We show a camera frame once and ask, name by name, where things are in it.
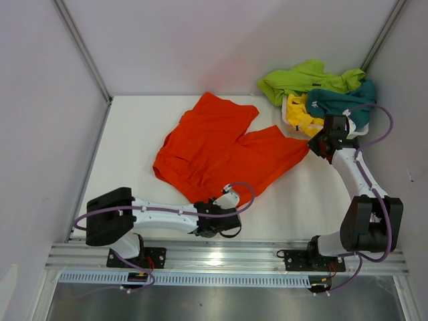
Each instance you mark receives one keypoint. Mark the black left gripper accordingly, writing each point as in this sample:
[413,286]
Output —
[214,206]

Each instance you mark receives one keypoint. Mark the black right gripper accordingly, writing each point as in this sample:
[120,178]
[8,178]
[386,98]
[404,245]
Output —
[312,144]

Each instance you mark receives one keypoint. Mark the orange shorts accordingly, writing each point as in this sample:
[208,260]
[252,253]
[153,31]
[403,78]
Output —
[212,147]

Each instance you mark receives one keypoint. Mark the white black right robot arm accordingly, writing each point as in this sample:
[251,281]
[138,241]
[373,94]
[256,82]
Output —
[371,225]

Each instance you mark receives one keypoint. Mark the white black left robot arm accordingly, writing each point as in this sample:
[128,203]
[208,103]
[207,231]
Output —
[119,214]

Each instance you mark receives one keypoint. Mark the yellow shorts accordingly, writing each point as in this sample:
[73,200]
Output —
[298,116]

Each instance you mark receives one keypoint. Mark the teal shorts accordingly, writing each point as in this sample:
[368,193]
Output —
[321,102]

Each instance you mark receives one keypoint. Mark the lime green shorts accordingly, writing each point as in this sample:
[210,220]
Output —
[305,77]

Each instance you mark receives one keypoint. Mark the white plastic laundry basket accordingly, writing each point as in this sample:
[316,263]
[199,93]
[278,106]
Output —
[361,132]

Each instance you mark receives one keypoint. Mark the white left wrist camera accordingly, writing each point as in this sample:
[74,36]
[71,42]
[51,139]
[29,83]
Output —
[229,198]

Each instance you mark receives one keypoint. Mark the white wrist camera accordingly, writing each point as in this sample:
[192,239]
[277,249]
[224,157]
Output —
[351,126]
[229,198]

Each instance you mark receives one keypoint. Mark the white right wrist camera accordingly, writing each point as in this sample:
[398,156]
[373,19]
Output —
[351,126]

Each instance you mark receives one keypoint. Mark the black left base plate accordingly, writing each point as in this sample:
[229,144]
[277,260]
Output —
[151,258]

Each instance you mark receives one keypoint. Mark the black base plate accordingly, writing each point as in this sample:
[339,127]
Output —
[151,258]
[302,261]

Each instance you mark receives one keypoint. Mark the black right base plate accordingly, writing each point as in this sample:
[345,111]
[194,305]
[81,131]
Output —
[302,261]

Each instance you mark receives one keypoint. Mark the white slotted cable duct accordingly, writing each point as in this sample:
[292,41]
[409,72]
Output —
[186,279]

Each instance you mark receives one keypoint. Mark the right aluminium frame post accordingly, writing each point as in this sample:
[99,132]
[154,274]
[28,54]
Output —
[388,25]

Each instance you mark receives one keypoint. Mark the aluminium frame post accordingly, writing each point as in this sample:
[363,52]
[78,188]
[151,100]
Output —
[76,37]
[388,25]

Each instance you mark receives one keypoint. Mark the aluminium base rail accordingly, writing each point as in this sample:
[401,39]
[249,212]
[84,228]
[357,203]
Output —
[206,256]

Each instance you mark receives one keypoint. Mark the left aluminium frame post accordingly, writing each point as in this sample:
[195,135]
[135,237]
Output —
[76,37]

